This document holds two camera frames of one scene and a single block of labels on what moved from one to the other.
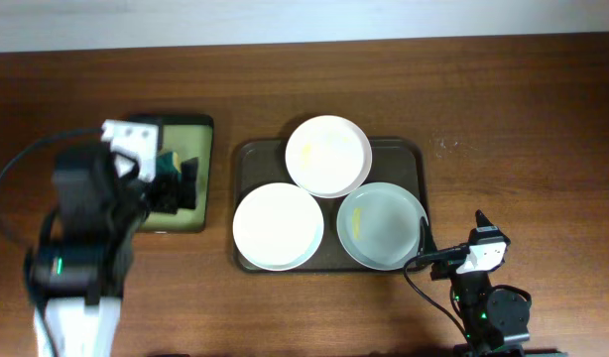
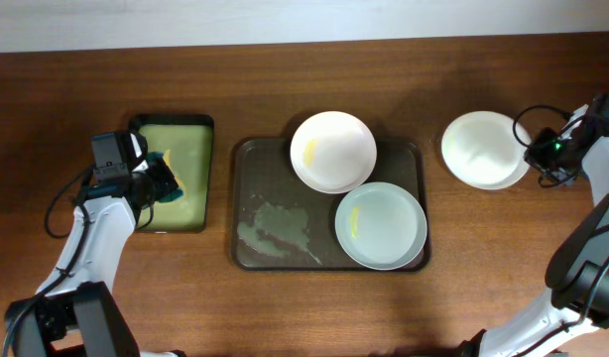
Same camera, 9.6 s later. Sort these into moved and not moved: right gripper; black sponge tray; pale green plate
Moved: right gripper
Not moved: black sponge tray; pale green plate
